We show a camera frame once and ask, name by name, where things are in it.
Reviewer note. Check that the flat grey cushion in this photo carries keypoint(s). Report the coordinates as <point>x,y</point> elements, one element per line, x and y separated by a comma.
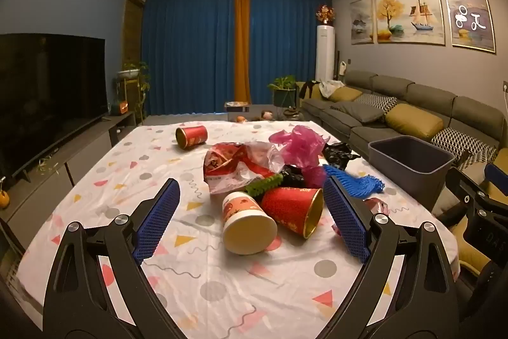
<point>357,112</point>

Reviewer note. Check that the wooden door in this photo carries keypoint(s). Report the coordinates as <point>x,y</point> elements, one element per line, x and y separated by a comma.
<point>133,45</point>

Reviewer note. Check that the small yellow cushion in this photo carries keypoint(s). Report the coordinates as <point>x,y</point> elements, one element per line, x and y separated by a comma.
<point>345,94</point>

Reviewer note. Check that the houndstooth cushion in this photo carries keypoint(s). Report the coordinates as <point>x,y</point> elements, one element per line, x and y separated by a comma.
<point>379,100</point>
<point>464,142</point>

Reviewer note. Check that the pink plastic bag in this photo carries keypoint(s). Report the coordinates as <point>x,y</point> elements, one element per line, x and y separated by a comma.
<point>297,144</point>

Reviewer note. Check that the white red-print paper cup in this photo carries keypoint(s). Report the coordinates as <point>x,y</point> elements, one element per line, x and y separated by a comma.
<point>244,216</point>

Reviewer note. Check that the green foam net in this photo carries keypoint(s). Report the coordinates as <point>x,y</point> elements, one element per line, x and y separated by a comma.
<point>264,185</point>

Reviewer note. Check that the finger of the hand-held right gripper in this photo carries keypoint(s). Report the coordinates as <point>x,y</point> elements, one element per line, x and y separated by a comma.
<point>498,174</point>
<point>474,192</point>

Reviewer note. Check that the potted plant in green pot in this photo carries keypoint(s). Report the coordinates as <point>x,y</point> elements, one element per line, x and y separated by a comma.
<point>283,88</point>

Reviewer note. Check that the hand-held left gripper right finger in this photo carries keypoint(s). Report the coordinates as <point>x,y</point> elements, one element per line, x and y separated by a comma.
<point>345,220</point>

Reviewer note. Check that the pig figurine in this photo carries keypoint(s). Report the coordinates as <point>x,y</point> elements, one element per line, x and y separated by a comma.
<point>266,115</point>

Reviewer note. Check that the small landscape painting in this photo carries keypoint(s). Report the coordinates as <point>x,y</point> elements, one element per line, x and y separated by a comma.
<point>362,21</point>

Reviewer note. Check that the printed tablecloth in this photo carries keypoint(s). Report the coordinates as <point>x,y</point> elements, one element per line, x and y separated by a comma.
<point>238,283</point>

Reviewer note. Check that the orange curtain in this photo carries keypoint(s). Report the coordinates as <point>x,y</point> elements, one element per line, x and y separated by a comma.
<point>242,45</point>

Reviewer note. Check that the black plastic bag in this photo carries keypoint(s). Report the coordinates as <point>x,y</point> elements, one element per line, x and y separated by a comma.
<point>337,156</point>
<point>291,176</point>

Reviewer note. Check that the grey plastic bin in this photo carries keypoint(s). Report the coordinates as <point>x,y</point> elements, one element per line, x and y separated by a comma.
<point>416,180</point>

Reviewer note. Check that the white standing air conditioner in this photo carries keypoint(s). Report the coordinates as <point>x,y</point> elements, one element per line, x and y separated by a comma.
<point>325,53</point>

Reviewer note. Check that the large yellow cushion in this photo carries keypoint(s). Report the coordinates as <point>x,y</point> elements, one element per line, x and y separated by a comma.
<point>414,120</point>

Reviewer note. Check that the glass teapot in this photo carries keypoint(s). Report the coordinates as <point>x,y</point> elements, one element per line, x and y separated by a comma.
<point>293,112</point>

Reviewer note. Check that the white wall device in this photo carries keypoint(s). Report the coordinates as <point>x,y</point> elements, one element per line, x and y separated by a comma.
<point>342,68</point>

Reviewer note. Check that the grey television cabinet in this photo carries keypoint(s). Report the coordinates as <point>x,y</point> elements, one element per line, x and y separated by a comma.
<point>87,148</point>

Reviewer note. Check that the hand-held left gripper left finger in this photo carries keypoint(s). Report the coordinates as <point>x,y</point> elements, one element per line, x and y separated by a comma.
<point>158,216</point>

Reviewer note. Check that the blue curtain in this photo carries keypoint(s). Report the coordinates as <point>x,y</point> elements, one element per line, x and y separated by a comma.
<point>190,49</point>
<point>285,41</point>

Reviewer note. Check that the blue foam net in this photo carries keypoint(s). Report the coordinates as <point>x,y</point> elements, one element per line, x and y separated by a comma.
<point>357,184</point>

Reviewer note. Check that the red white plastic bag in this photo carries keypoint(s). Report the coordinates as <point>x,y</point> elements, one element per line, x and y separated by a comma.
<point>230,168</point>

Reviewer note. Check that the white cloth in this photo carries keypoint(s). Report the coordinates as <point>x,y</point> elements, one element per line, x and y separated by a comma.
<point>331,88</point>

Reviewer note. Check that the grey sectional sofa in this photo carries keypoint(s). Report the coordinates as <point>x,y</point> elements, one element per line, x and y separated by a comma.
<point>428,92</point>

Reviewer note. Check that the artificial flower decoration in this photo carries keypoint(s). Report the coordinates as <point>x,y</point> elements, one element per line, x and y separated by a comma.
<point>325,14</point>

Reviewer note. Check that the small red wrapper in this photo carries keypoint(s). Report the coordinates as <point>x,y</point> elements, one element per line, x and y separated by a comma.
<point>377,206</point>

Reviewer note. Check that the black television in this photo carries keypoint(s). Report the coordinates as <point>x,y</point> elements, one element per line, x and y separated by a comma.
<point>47,96</point>

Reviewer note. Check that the potted plant on gold stand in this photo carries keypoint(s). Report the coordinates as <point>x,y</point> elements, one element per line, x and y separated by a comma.
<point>133,77</point>

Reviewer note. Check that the gold framed landscape painting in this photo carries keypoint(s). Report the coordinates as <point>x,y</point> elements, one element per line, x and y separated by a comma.
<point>468,15</point>

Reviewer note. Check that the small orange gourd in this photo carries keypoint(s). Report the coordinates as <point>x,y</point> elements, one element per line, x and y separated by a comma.
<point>3,199</point>

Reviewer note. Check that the sailboat and tree painting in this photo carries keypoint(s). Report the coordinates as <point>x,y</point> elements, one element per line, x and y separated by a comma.
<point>408,13</point>

